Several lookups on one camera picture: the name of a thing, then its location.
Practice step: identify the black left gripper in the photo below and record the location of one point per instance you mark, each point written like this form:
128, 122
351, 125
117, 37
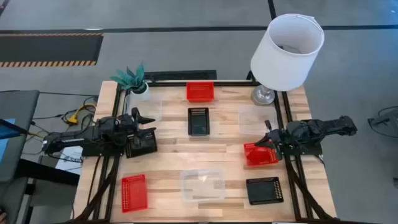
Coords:
126, 130

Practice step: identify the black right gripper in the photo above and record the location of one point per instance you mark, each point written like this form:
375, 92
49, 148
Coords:
283, 138

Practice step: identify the black plastic basket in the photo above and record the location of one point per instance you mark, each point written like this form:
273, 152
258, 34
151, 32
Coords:
198, 123
149, 146
264, 191

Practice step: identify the red plastic basket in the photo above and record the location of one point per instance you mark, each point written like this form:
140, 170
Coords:
134, 193
200, 92
259, 155

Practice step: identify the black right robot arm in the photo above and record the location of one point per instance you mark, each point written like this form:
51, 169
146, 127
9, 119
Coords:
323, 127

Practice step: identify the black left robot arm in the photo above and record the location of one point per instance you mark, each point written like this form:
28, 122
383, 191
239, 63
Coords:
81, 137

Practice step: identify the clear plastic container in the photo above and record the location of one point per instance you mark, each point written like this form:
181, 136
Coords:
152, 109
256, 119
203, 186

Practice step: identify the white plant pot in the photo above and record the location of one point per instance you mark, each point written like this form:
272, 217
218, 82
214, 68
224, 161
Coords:
143, 93

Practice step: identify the green artificial plant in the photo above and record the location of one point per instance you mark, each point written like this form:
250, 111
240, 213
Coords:
132, 79

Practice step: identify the black perforated strip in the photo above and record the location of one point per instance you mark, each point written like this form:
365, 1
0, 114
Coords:
180, 75

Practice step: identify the white printed paper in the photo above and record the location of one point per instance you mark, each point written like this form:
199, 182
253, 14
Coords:
70, 160

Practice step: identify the white shade table lamp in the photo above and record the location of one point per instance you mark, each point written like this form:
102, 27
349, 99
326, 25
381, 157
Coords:
286, 56

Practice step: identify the black tripod base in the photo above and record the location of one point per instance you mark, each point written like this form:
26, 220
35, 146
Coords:
384, 121

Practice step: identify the black hazard-striped floor mat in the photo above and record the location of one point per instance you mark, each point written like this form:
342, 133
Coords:
49, 49

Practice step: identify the gray chair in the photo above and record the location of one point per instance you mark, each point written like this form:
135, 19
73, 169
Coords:
15, 140

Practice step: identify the blue panel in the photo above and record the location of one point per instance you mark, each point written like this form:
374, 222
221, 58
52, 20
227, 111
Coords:
4, 140

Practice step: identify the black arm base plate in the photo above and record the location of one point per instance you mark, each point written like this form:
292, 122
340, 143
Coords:
308, 151
102, 152

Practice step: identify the black aluminium table frame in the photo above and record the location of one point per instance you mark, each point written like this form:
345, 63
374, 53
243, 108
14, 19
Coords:
168, 83

